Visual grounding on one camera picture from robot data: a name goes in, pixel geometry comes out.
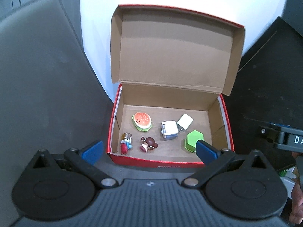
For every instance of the person's right hand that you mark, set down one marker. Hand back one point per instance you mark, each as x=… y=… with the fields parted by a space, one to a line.
x=296 y=214

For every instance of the brown haired girl figurine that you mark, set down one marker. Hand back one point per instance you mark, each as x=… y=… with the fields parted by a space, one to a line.
x=148 y=144

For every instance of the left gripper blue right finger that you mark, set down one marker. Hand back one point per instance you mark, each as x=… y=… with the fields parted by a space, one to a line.
x=215 y=161

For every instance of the white and grey charger cube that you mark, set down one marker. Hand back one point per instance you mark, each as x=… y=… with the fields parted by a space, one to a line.
x=169 y=130

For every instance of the burger plush toy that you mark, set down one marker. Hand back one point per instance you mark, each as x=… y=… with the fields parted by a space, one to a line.
x=142 y=121

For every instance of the white power adapter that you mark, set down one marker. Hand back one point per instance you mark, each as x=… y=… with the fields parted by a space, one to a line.
x=184 y=122

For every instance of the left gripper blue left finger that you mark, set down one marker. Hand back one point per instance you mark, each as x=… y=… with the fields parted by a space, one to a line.
x=82 y=161

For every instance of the green hexagonal box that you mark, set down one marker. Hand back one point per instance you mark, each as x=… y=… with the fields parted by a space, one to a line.
x=191 y=140

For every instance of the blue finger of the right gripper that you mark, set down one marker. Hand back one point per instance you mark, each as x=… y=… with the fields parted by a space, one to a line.
x=269 y=131

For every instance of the red cardboard shoe box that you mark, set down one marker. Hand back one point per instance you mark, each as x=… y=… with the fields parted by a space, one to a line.
x=170 y=61

